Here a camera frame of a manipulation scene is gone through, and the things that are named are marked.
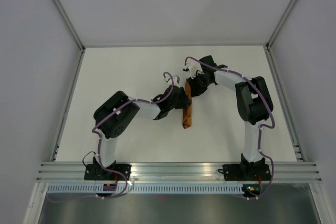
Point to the right aluminium frame post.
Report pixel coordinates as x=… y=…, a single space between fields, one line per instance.
x=284 y=17

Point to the orange-brown cloth napkin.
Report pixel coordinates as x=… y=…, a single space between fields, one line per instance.
x=187 y=112

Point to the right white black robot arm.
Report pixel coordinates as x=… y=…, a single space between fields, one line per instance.
x=254 y=107

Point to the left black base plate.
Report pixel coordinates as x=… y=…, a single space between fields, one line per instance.
x=94 y=172

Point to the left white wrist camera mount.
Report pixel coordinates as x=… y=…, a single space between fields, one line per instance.
x=174 y=80

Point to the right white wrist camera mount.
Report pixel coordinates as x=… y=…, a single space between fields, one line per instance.
x=192 y=70

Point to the left aluminium frame post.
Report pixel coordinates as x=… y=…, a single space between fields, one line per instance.
x=68 y=24

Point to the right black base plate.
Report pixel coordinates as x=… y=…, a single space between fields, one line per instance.
x=238 y=172

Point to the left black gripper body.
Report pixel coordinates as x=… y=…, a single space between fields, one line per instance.
x=181 y=103

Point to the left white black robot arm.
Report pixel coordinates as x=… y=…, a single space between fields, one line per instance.
x=114 y=116

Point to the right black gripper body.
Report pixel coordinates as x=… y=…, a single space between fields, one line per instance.
x=200 y=83

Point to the aluminium frame post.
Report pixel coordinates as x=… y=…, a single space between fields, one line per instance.
x=68 y=24
x=284 y=17

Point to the aluminium mounting rail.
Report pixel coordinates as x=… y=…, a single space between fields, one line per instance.
x=285 y=172

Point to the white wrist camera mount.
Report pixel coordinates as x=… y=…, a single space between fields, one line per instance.
x=192 y=70
x=174 y=80

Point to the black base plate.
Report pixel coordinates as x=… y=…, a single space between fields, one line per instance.
x=238 y=172
x=94 y=172

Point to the white slotted cable duct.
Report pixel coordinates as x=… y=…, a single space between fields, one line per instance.
x=146 y=188

